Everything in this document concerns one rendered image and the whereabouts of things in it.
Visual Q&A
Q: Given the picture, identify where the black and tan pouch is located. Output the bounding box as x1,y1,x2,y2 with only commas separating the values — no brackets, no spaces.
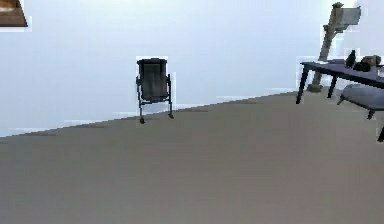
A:
352,54,382,73

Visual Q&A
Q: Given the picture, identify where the black folding chair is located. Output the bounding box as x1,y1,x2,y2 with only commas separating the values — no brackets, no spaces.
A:
135,57,175,125

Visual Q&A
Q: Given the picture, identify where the dark purple table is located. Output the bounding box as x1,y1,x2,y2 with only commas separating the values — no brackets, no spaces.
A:
295,59,384,143

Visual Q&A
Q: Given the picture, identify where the small black figurine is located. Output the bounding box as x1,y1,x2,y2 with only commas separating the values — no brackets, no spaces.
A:
344,49,357,69

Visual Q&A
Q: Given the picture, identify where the grey padded stool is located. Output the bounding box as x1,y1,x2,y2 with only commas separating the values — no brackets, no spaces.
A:
336,83,384,121

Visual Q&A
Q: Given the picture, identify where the brown framed wall picture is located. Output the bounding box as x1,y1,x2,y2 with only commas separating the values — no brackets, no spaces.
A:
0,0,29,28

